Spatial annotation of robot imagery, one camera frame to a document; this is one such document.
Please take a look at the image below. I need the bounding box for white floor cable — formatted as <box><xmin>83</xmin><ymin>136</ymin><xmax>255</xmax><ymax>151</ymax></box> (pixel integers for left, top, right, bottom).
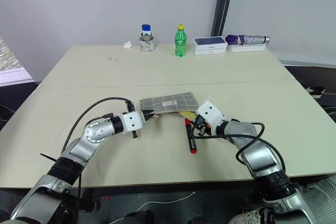
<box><xmin>108</xmin><ymin>191</ymin><xmax>196</xmax><ymax>224</ymax></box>

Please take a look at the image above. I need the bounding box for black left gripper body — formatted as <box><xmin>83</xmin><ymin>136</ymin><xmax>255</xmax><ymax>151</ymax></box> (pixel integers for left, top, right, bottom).
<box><xmin>132</xmin><ymin>110</ymin><xmax>148</xmax><ymax>140</ymax></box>

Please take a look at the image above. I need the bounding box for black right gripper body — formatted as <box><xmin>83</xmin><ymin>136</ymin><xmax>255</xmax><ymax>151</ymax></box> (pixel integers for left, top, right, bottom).
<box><xmin>193</xmin><ymin>114</ymin><xmax>212</xmax><ymax>136</ymax></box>

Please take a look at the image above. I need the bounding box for grey grid pouch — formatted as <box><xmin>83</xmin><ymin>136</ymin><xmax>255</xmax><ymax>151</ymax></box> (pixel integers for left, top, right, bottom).
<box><xmin>139</xmin><ymin>91</ymin><xmax>201</xmax><ymax>116</ymax></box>

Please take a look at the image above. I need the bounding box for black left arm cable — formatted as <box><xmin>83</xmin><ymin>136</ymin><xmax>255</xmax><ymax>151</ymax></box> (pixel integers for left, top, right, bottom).
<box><xmin>61</xmin><ymin>97</ymin><xmax>136</xmax><ymax>212</ymax></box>

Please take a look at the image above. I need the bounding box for flat white box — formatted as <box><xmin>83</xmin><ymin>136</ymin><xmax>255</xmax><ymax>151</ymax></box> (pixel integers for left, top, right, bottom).
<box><xmin>227</xmin><ymin>42</ymin><xmax>267</xmax><ymax>53</ymax></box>

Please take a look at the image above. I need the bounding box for green soda bottle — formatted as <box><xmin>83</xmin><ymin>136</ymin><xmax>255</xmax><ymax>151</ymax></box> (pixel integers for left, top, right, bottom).
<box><xmin>174</xmin><ymin>24</ymin><xmax>187</xmax><ymax>58</ymax></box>

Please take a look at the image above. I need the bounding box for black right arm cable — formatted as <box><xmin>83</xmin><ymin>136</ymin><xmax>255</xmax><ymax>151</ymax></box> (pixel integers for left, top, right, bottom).
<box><xmin>193</xmin><ymin>122</ymin><xmax>287</xmax><ymax>174</ymax></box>

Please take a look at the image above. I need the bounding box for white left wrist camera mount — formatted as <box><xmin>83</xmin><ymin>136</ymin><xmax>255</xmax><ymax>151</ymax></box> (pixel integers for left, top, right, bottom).
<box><xmin>121</xmin><ymin>111</ymin><xmax>146</xmax><ymax>133</ymax></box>

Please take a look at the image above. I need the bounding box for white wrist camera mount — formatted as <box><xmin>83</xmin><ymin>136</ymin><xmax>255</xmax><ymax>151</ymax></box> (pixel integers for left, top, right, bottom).
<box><xmin>121</xmin><ymin>111</ymin><xmax>146</xmax><ymax>133</ymax></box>
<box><xmin>196</xmin><ymin>100</ymin><xmax>228</xmax><ymax>133</ymax></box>

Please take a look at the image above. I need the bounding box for black and white sneaker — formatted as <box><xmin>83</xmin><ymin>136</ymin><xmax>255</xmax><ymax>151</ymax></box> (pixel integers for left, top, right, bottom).
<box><xmin>306</xmin><ymin>86</ymin><xmax>327</xmax><ymax>100</ymax></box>

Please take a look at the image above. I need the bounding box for white bottle with blue cap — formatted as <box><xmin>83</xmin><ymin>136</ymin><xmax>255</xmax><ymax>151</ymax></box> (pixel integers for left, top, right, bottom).
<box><xmin>141</xmin><ymin>24</ymin><xmax>153</xmax><ymax>41</ymax></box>

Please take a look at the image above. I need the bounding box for blue-capped bottle in tape roll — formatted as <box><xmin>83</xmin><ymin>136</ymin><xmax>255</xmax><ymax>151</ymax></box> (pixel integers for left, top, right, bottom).
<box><xmin>138</xmin><ymin>34</ymin><xmax>156</xmax><ymax>52</ymax></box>

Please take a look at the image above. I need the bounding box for white phone box blue print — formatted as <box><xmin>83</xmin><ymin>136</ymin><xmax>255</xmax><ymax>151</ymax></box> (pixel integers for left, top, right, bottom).
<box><xmin>193</xmin><ymin>36</ymin><xmax>228</xmax><ymax>51</ymax></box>

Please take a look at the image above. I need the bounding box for yellow highlighter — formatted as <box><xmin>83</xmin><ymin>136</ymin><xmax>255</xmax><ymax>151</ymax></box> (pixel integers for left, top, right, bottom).
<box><xmin>180</xmin><ymin>111</ymin><xmax>197</xmax><ymax>120</ymax></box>

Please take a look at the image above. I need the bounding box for plain white phone box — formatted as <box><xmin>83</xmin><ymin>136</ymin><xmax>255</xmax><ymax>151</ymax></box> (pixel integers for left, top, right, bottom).
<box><xmin>194</xmin><ymin>48</ymin><xmax>227</xmax><ymax>56</ymax></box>

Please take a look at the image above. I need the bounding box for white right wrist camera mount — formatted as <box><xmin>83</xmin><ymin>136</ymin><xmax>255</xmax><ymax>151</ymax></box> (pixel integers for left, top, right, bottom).
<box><xmin>196</xmin><ymin>100</ymin><xmax>228</xmax><ymax>133</ymax></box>

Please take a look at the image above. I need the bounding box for dark vertical pillar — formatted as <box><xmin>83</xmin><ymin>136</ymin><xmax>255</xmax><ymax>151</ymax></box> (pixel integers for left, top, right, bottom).
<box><xmin>211</xmin><ymin>0</ymin><xmax>237</xmax><ymax>41</ymax></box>

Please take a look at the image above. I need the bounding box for red and black marker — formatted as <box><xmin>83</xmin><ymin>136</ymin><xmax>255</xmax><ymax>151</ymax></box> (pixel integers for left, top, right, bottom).
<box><xmin>184</xmin><ymin>118</ymin><xmax>198</xmax><ymax>155</ymax></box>

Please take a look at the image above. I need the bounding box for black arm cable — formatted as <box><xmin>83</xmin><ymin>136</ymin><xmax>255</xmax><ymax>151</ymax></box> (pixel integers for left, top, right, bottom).
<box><xmin>193</xmin><ymin>122</ymin><xmax>287</xmax><ymax>174</ymax></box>
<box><xmin>61</xmin><ymin>97</ymin><xmax>136</xmax><ymax>212</ymax></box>

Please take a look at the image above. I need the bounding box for black cable tie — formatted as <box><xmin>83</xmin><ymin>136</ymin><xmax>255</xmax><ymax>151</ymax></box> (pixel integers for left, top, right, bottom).
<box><xmin>39</xmin><ymin>153</ymin><xmax>58</xmax><ymax>162</ymax></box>

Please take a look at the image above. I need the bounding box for purple folded umbrella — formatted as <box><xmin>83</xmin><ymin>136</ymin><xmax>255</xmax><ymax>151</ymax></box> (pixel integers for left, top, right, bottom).
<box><xmin>225</xmin><ymin>34</ymin><xmax>271</xmax><ymax>46</ymax></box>

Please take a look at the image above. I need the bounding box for grey ribbed cloth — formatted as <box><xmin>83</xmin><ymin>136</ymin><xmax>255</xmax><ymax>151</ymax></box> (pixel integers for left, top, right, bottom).
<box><xmin>292</xmin><ymin>173</ymin><xmax>336</xmax><ymax>224</ymax></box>

